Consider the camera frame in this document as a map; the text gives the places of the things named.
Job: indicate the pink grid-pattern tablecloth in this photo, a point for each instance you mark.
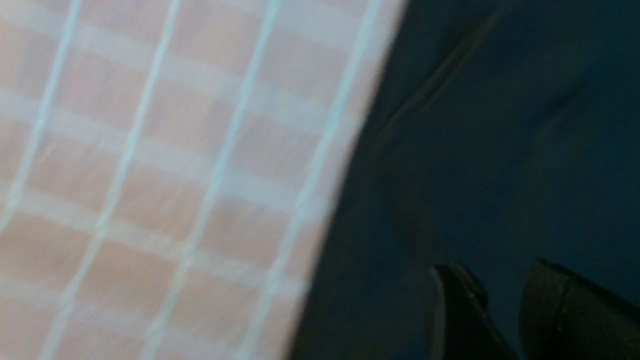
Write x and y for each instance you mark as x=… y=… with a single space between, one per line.
x=168 y=169

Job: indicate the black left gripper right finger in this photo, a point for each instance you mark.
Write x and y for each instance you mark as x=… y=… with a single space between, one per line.
x=565 y=316

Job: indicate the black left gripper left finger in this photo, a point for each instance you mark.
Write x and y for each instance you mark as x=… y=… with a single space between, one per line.
x=460 y=327

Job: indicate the dark gray long-sleeve shirt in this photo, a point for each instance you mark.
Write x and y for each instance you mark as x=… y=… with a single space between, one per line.
x=502 y=132

